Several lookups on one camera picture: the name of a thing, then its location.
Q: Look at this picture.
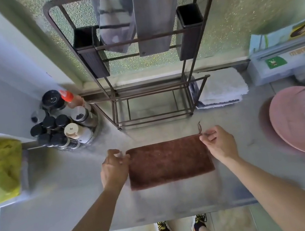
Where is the person's right hand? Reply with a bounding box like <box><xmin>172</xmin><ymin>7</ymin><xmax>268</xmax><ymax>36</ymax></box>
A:
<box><xmin>198</xmin><ymin>123</ymin><xmax>240</xmax><ymax>168</ymax></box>

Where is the person's left hand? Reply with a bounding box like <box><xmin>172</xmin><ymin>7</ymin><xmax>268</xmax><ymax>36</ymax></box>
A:
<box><xmin>97</xmin><ymin>146</ymin><xmax>136</xmax><ymax>191</ymax></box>

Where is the brown fluffy towel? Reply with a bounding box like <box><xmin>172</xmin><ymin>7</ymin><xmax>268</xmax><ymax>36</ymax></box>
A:
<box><xmin>121</xmin><ymin>120</ymin><xmax>217</xmax><ymax>192</ymax></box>

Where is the person's right forearm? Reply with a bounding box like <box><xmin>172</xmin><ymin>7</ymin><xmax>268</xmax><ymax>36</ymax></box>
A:
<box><xmin>219</xmin><ymin>143</ymin><xmax>305</xmax><ymax>231</ymax></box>

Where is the white-capped seasoning bottle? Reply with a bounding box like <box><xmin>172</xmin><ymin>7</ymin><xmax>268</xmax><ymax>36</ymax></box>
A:
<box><xmin>63</xmin><ymin>119</ymin><xmax>96</xmax><ymax>148</ymax></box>

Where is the white folded towel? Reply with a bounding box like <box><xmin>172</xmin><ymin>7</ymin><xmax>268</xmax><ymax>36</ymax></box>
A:
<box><xmin>187</xmin><ymin>64</ymin><xmax>252</xmax><ymax>112</ymax></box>

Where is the dark brown metal rack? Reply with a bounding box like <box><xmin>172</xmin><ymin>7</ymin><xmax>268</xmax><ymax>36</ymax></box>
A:
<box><xmin>41</xmin><ymin>0</ymin><xmax>240</xmax><ymax>140</ymax></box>

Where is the group of black-capped spice bottles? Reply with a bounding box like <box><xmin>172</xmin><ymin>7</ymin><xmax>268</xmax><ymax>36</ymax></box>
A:
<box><xmin>26</xmin><ymin>99</ymin><xmax>103</xmax><ymax>157</ymax></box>

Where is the red-capped sauce bottle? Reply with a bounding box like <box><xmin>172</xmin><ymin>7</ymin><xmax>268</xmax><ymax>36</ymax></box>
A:
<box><xmin>59</xmin><ymin>85</ymin><xmax>92</xmax><ymax>115</ymax></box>

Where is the person's right shoe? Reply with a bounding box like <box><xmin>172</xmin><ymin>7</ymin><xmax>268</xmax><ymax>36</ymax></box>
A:
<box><xmin>189</xmin><ymin>213</ymin><xmax>210</xmax><ymax>231</ymax></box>

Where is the pink round plate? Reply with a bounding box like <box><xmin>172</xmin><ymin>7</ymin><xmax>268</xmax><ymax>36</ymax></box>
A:
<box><xmin>254</xmin><ymin>84</ymin><xmax>305</xmax><ymax>165</ymax></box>

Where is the large black-lidded jar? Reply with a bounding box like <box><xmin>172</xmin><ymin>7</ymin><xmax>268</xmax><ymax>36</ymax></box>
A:
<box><xmin>40</xmin><ymin>88</ymin><xmax>67</xmax><ymax>113</ymax></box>

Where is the black rectangular holder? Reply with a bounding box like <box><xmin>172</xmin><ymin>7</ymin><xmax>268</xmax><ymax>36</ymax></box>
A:
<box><xmin>170</xmin><ymin>2</ymin><xmax>210</xmax><ymax>62</ymax></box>

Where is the white green cling wrap box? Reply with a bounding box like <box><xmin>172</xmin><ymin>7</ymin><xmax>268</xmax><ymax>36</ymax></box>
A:
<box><xmin>242</xmin><ymin>13</ymin><xmax>305</xmax><ymax>87</ymax></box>

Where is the plain grey hanging cloth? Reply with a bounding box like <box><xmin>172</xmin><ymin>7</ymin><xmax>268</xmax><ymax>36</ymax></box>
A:
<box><xmin>130</xmin><ymin>0</ymin><xmax>191</xmax><ymax>58</ymax></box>

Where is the grey patterned hanging cloth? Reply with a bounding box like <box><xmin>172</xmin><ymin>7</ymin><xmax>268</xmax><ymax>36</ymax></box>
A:
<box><xmin>91</xmin><ymin>0</ymin><xmax>142</xmax><ymax>58</ymax></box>

